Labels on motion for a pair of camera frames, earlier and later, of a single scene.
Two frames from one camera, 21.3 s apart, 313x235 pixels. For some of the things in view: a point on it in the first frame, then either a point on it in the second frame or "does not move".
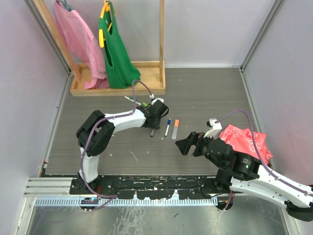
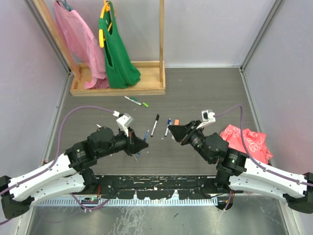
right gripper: [194, 138] -> [182, 133]
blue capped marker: [167, 130] does not move
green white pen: [132, 100] does not move
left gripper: [155, 126] -> [134, 143]
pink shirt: [78, 35] does not move
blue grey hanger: [66, 6] does not move
